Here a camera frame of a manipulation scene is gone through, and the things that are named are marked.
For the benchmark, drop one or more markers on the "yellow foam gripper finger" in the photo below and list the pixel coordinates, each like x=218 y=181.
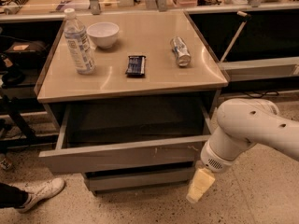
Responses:
x=202 y=180

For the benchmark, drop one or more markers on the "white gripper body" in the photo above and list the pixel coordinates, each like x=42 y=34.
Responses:
x=212 y=160

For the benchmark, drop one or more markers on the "grey top drawer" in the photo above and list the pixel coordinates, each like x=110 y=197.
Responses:
x=98 y=138

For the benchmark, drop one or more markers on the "grey drawer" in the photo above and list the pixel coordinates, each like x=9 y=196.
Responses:
x=98 y=138
x=138 y=180

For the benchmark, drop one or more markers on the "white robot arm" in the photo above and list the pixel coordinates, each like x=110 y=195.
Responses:
x=242 y=124

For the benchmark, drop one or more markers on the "grey drawer cabinet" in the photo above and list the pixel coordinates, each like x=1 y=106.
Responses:
x=165 y=84

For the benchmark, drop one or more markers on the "grey bottom drawer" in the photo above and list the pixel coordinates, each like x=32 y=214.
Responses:
x=138 y=180

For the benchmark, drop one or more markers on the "silver blue soda can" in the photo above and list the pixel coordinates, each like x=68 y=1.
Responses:
x=183 y=57

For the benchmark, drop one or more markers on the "dark blue snack packet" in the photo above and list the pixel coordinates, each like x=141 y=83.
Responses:
x=136 y=66

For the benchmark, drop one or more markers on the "white ceramic bowl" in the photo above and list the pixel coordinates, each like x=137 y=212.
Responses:
x=103 y=34

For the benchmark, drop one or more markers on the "white sneaker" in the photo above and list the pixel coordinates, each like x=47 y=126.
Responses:
x=41 y=192

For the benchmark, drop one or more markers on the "clear plastic water bottle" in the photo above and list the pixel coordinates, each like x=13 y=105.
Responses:
x=78 y=42

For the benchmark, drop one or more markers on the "black metal stand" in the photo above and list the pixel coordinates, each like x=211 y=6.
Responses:
x=30 y=137

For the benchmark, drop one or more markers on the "black bag with label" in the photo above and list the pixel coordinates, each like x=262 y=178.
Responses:
x=28 y=55

